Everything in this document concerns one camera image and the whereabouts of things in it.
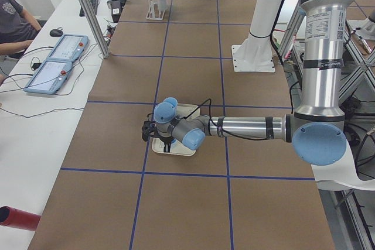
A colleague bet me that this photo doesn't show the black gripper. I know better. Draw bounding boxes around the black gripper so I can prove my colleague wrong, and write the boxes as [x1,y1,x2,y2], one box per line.
[158,133,175,153]

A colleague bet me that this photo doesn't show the frosted white plastic cup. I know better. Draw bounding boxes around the frosted white plastic cup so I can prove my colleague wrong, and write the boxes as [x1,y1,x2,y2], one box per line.
[157,0,168,12]

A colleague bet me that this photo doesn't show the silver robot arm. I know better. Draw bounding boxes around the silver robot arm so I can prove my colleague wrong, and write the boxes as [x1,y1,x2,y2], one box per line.
[142,0,354,166]

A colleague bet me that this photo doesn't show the light blue cup on tray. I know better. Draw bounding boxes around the light blue cup on tray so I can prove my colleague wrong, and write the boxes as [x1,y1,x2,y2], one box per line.
[171,139,179,147]

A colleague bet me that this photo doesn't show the cream plastic tray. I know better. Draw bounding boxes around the cream plastic tray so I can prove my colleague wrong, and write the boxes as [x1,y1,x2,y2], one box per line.
[152,103,200,156]

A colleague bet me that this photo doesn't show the small grey labelled box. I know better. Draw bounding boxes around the small grey labelled box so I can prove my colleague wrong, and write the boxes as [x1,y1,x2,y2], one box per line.
[107,0,122,23]

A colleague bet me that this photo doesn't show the black keyboard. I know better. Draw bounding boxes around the black keyboard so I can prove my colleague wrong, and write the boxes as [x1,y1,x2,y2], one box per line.
[79,0,100,18]

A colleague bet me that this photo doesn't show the upper blue teach pendant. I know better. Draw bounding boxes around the upper blue teach pendant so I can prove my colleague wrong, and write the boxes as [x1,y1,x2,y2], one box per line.
[47,34,89,62]

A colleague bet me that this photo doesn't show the blue teach pendant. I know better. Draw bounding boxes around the blue teach pendant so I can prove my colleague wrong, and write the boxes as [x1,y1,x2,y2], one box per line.
[23,59,73,95]
[47,34,89,62]

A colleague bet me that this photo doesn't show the black computer mouse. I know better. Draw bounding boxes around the black computer mouse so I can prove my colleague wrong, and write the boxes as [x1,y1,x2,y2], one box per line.
[49,29,63,37]

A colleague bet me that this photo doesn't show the lower blue teach pendant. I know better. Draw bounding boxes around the lower blue teach pendant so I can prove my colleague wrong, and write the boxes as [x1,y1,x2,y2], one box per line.
[23,59,73,95]

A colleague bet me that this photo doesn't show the seated person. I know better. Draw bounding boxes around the seated person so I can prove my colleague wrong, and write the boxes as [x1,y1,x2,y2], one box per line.
[0,0,42,84]

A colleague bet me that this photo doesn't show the red cylinder bottle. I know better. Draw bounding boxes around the red cylinder bottle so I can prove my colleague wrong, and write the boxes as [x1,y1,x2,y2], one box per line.
[1,206,41,231]

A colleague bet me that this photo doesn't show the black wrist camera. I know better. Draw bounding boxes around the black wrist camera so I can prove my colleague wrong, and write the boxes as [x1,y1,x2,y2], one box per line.
[141,116,156,142]

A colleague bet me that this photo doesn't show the white wire cup rack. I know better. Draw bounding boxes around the white wire cup rack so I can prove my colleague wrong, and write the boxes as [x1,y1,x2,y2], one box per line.
[146,0,166,20]

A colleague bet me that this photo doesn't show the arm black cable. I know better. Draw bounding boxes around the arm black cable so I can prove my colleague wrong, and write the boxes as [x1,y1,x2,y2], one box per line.
[181,98,282,141]

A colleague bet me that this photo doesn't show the aluminium frame post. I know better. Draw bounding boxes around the aluminium frame post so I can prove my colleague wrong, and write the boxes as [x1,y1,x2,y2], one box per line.
[79,0,109,59]

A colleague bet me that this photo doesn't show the white central pedestal column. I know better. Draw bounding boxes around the white central pedestal column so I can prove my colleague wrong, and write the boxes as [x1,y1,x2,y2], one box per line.
[231,0,282,73]

